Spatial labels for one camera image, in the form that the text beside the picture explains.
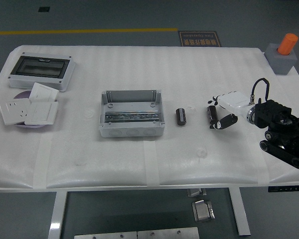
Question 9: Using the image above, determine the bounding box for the open grey junction box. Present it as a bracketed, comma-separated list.
[98, 89, 165, 138]

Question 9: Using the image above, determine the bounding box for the white wall socket panel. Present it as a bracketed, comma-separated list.
[0, 99, 32, 126]

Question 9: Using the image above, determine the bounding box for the white table leg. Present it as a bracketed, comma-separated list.
[228, 187, 252, 237]
[47, 191, 68, 239]

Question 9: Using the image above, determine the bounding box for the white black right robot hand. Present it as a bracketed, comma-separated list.
[207, 91, 251, 130]

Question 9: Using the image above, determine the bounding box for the grey distribution box clear cover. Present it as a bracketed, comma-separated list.
[7, 52, 76, 93]

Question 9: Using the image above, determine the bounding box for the orange cylinder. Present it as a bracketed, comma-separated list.
[277, 33, 299, 56]

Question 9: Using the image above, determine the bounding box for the grey block holder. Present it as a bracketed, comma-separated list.
[265, 43, 298, 75]

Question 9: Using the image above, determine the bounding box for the grey metal base plate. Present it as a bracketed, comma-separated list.
[137, 227, 200, 239]
[74, 231, 138, 239]

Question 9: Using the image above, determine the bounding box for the white foam table mat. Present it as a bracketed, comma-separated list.
[0, 44, 299, 191]

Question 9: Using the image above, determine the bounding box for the metal block fixture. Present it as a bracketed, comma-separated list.
[191, 199, 216, 223]

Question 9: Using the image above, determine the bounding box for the small metal bracket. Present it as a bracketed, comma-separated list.
[187, 188, 207, 198]

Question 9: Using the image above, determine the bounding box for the purple round plate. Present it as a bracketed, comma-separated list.
[13, 91, 58, 129]

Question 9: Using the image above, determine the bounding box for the black table control panel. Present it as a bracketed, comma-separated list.
[268, 185, 299, 193]

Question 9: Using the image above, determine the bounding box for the metal DIN rail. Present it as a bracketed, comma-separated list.
[104, 111, 160, 123]

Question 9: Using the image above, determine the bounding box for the white wall switch panel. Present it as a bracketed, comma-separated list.
[29, 82, 60, 103]
[24, 101, 59, 125]

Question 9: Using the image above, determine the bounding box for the dark floor sign orange text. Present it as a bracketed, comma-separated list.
[178, 31, 222, 47]

